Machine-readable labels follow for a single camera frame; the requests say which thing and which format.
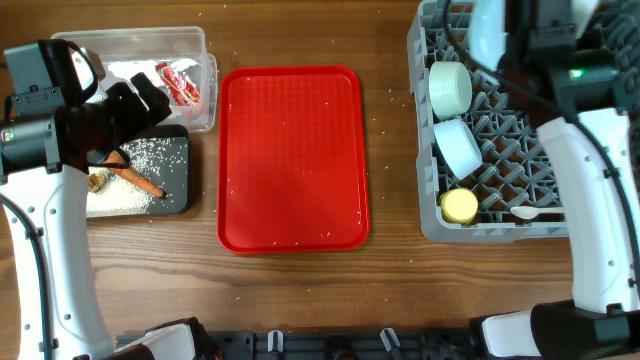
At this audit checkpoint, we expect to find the brown food scrap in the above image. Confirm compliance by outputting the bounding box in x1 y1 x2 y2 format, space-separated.
87 173 108 193

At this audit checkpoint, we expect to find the orange carrot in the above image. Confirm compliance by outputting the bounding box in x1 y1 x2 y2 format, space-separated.
105 151 166 198

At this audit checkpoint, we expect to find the white napkin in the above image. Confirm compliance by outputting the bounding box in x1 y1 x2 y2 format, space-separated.
107 58 197 87

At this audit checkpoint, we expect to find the white rice pile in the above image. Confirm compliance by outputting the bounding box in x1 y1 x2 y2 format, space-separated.
86 138 170 218

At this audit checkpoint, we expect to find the red foil wrapper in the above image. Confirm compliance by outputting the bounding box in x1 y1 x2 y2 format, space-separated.
155 62 201 106

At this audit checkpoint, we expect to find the mint green bowl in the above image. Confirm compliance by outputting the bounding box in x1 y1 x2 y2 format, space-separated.
428 61 473 120

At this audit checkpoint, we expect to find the light blue bowl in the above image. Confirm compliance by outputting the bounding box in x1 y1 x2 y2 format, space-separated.
434 118 482 180

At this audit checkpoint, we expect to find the yellow plastic cup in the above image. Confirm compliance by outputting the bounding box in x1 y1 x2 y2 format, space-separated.
440 188 479 225

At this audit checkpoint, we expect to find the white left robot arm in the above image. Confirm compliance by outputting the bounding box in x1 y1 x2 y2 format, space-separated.
1 39 224 359

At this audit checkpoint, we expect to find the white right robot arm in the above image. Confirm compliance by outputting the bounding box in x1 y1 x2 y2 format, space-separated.
469 1 639 359

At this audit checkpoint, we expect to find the grey dishwasher rack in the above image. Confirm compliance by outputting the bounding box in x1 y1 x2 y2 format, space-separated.
406 0 640 245

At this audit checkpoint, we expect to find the black tray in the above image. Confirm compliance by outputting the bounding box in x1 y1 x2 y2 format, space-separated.
120 125 190 215

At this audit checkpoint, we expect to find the clear plastic bin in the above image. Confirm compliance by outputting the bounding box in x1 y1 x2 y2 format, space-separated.
53 26 218 132

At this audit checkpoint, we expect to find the red serving tray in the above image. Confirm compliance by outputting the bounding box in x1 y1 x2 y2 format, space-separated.
216 65 371 255

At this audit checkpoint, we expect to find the white spoon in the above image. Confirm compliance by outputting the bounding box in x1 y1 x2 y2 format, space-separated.
510 206 564 220

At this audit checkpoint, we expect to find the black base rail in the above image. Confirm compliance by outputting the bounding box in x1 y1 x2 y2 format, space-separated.
116 327 486 360

